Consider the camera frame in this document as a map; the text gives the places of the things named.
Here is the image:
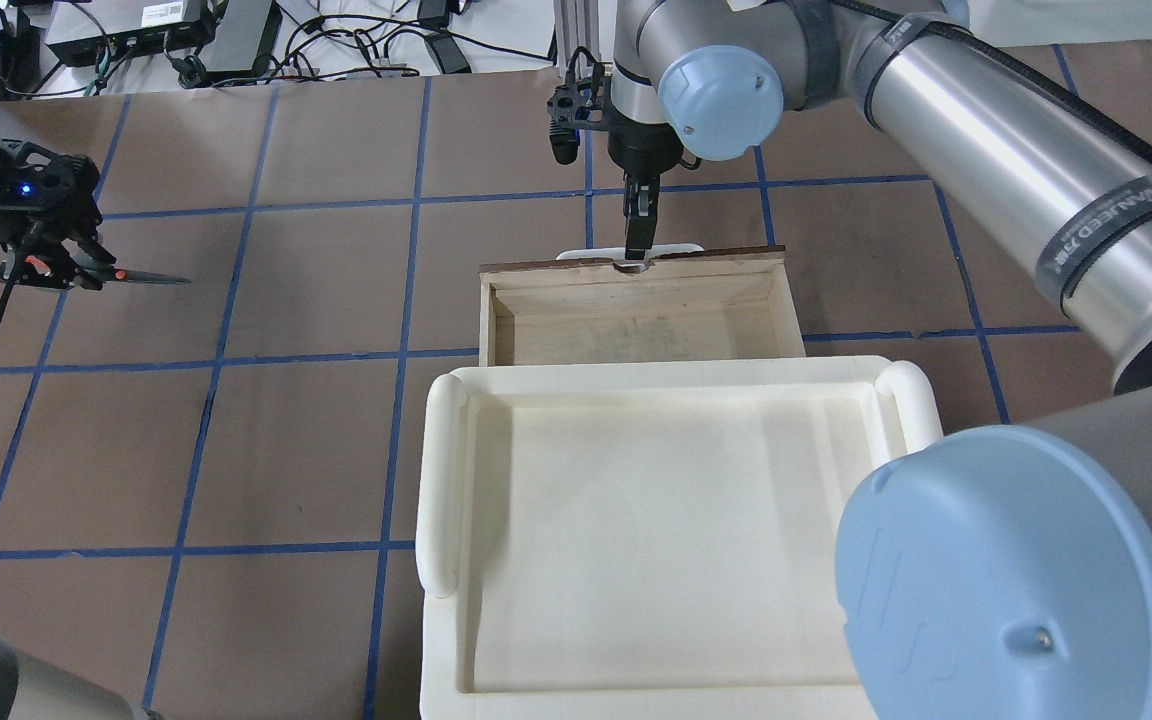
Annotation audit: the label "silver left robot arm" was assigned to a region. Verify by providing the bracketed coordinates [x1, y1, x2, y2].
[0, 138, 115, 290]

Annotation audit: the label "grey electronics box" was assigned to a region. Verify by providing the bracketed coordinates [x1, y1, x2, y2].
[44, 1, 218, 68]

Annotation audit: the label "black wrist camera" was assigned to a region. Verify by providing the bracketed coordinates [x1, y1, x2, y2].
[547, 45, 607, 167]

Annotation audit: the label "cream tray topped cabinet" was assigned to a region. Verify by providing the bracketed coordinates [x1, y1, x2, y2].
[415, 356, 942, 719]

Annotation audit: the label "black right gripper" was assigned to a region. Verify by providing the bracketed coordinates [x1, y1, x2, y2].
[607, 115, 684, 263]

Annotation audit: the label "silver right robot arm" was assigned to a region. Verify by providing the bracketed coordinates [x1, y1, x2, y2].
[611, 1, 1152, 719]

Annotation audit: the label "grey scissors with orange accents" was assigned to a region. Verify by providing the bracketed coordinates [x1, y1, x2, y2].
[18, 255, 191, 291]

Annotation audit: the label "wooden drawer with white handle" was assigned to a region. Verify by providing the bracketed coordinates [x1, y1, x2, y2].
[477, 247, 806, 366]

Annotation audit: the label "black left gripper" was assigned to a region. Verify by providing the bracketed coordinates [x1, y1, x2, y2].
[0, 141, 104, 286]

